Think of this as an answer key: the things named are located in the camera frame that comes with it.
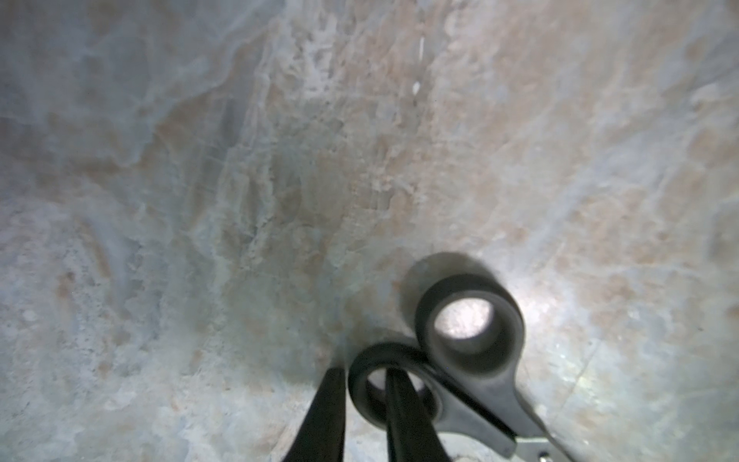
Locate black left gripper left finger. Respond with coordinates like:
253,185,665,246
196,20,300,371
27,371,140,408
283,367,346,462

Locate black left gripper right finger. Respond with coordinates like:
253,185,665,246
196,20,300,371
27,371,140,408
386,369,450,462

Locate small black scissors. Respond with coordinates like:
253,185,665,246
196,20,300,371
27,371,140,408
348,275,569,461

